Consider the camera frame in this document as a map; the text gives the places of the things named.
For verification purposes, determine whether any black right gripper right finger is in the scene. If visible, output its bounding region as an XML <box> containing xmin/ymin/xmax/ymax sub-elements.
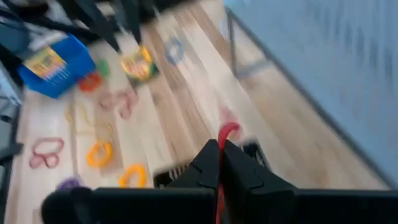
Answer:
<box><xmin>222</xmin><ymin>140</ymin><xmax>298</xmax><ymax>224</ymax></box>

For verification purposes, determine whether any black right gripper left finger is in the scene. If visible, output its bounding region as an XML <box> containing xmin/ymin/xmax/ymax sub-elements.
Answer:
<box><xmin>167</xmin><ymin>139</ymin><xmax>221</xmax><ymax>189</ymax></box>

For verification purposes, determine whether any red cable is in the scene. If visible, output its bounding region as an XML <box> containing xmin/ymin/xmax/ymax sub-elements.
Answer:
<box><xmin>216</xmin><ymin>122</ymin><xmax>243</xmax><ymax>224</ymax></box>

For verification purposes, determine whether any yellow coil wristband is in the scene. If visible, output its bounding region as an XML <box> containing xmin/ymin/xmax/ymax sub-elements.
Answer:
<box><xmin>86</xmin><ymin>141</ymin><xmax>114</xmax><ymax>168</ymax></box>
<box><xmin>118</xmin><ymin>164</ymin><xmax>147</xmax><ymax>189</ymax></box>

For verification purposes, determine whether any red rubber band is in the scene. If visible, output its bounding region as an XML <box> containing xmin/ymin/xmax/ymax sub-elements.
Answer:
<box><xmin>29</xmin><ymin>138</ymin><xmax>65</xmax><ymax>170</ymax></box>
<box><xmin>98</xmin><ymin>88</ymin><xmax>140</xmax><ymax>121</ymax></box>

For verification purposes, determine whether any blue coil wristband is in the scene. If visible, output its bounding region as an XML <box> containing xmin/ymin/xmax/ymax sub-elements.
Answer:
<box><xmin>164</xmin><ymin>36</ymin><xmax>185</xmax><ymax>65</ymax></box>

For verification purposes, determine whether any purple coil wristband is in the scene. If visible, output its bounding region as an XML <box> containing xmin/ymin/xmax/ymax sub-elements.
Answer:
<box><xmin>55</xmin><ymin>175</ymin><xmax>85</xmax><ymax>191</ymax></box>

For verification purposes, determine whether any green coil wristband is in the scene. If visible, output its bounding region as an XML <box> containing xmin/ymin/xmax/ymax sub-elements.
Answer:
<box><xmin>96</xmin><ymin>58</ymin><xmax>111</xmax><ymax>78</ymax></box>

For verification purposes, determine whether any yellow rubber band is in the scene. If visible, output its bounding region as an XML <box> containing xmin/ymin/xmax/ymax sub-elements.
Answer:
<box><xmin>64</xmin><ymin>101</ymin><xmax>114</xmax><ymax>138</ymax></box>

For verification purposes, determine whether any orange coil wristband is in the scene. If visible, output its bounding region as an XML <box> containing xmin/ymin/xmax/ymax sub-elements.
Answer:
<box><xmin>77</xmin><ymin>72</ymin><xmax>103</xmax><ymax>93</ymax></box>

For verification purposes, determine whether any yellow crayon box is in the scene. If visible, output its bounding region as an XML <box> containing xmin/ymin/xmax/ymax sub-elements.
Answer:
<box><xmin>120</xmin><ymin>45</ymin><xmax>160</xmax><ymax>85</ymax></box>
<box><xmin>23</xmin><ymin>46</ymin><xmax>68</xmax><ymax>80</ymax></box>

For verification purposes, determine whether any grey perforated metal riser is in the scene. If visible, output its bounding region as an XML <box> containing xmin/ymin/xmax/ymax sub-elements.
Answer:
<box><xmin>225</xmin><ymin>6</ymin><xmax>398</xmax><ymax>189</ymax></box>

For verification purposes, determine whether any blue plastic basket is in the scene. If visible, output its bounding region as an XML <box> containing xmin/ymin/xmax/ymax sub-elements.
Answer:
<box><xmin>17</xmin><ymin>33</ymin><xmax>97</xmax><ymax>100</ymax></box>

